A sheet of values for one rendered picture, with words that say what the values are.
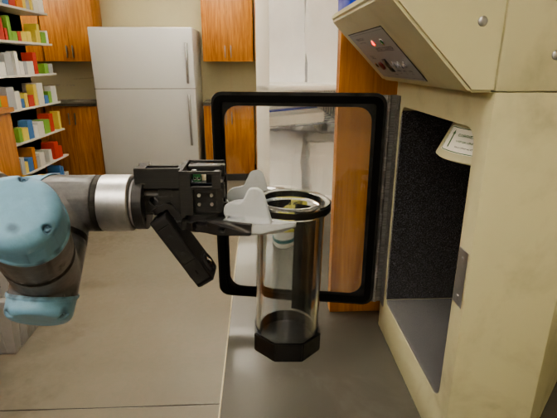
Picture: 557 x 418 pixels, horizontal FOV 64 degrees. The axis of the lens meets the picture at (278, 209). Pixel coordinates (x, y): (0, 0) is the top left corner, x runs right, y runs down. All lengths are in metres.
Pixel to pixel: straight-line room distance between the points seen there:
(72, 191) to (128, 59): 4.93
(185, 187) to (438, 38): 0.33
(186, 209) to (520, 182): 0.38
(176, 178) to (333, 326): 0.48
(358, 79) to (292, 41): 1.03
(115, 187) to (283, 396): 0.41
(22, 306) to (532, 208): 0.56
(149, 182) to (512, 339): 0.48
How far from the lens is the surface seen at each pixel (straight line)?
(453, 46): 0.48
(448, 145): 0.64
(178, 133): 5.46
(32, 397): 2.44
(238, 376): 0.80
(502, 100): 0.50
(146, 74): 5.47
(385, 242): 0.85
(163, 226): 0.60
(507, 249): 0.56
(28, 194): 0.45
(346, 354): 0.85
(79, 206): 0.60
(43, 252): 0.46
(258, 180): 0.64
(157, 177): 0.59
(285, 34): 1.86
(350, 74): 0.83
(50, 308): 0.57
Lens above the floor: 1.44
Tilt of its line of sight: 18 degrees down
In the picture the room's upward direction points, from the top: straight up
